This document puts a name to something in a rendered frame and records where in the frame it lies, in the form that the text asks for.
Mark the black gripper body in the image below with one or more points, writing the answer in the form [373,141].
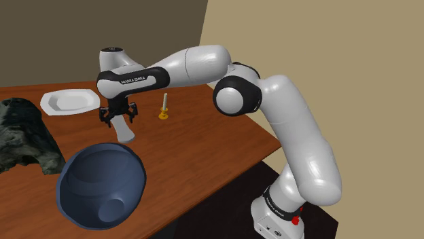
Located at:
[117,105]

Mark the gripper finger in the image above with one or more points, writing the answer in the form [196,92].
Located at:
[132,111]
[105,116]

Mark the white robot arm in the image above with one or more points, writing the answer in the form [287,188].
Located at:
[291,119]

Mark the white cylindrical bottle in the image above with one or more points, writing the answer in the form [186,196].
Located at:
[123,130]

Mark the cream candle in yellow holder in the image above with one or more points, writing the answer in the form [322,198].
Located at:
[164,109]

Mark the white octagonal plate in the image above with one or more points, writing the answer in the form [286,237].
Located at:
[70,102]

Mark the dark blue bowl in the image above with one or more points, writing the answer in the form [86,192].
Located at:
[99,185]

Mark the brown wooden table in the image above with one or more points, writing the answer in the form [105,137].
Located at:
[198,142]

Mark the dark green crumpled cloth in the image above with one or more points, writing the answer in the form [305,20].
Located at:
[23,135]

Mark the dark robot stand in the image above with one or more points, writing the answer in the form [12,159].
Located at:
[225,205]

